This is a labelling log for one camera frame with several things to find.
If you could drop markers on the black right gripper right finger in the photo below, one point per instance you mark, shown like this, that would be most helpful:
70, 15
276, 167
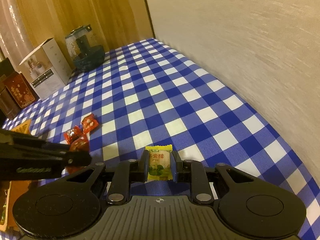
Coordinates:
191, 172

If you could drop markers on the white product box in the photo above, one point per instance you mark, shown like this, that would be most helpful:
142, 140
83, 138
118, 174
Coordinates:
46, 69

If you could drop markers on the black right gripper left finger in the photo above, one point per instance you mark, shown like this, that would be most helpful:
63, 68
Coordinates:
127, 172

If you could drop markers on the red gift box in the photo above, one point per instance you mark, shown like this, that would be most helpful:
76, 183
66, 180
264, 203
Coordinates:
20, 90

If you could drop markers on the yellow green candy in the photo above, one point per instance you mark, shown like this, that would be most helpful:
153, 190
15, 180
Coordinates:
159, 162

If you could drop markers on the brown cylindrical tin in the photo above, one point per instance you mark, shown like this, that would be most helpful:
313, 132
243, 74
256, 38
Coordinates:
8, 105

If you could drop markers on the blue white checkered tablecloth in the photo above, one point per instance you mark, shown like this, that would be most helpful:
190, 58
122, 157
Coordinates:
147, 93

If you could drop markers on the small red candy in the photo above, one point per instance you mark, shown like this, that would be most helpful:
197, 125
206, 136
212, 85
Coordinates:
72, 134
89, 123

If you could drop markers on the sheer curtain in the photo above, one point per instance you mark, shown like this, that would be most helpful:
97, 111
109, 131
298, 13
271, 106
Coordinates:
15, 42

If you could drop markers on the green glass jar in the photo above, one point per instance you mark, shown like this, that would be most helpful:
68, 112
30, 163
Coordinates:
84, 49

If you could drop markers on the orange plastic tray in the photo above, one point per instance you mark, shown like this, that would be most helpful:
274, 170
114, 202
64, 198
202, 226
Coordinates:
23, 128

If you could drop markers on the red snack packet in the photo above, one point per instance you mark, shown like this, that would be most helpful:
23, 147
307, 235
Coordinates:
78, 145

